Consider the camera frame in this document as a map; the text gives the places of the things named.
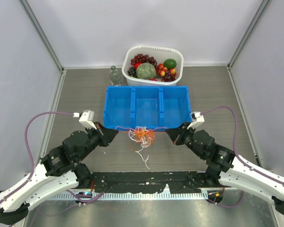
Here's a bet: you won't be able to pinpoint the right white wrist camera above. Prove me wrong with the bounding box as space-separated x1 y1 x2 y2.
187 112 205 129

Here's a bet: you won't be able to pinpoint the left blue bin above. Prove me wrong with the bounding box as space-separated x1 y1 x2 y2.
103 86 132 130

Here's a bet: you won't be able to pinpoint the red grape bunch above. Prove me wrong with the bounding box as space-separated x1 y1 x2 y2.
130 53 158 67

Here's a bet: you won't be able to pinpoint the right blue bin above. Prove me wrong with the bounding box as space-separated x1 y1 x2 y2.
161 86 192 129

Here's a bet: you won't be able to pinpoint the red yellow peaches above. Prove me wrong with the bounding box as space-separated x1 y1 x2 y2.
156 63 177 82

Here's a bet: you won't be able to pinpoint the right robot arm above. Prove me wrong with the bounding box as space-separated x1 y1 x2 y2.
165 123 284 215

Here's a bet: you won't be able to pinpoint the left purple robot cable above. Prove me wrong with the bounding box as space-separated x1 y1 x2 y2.
0 111 107 215

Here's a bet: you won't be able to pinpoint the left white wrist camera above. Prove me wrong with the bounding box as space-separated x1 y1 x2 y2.
73 110 96 130

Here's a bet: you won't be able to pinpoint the green melon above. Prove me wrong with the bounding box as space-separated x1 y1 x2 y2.
136 63 156 80

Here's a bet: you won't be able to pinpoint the white cable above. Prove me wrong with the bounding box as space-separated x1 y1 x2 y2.
128 126 157 170

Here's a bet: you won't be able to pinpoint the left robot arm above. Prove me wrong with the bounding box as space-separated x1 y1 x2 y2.
0 123 118 226

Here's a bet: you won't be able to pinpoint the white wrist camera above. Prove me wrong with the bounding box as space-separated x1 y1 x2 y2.
73 110 96 130
187 112 205 129

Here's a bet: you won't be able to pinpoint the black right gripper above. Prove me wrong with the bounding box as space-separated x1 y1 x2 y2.
167 121 205 158

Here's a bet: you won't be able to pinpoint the white slotted cable duct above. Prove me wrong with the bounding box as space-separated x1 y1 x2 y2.
46 190 208 201

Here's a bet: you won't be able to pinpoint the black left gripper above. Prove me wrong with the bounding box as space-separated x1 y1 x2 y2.
75 121 117 162

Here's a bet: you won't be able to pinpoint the white plastic basket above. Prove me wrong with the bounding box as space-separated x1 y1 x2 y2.
122 46 184 86

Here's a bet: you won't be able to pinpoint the clear glass bottle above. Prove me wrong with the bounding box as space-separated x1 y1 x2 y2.
109 65 122 86

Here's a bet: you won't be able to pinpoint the dark grape bunch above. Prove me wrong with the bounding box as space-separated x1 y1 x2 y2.
127 66 137 78

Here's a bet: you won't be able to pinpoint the green mango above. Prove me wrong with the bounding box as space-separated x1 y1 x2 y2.
163 59 177 69

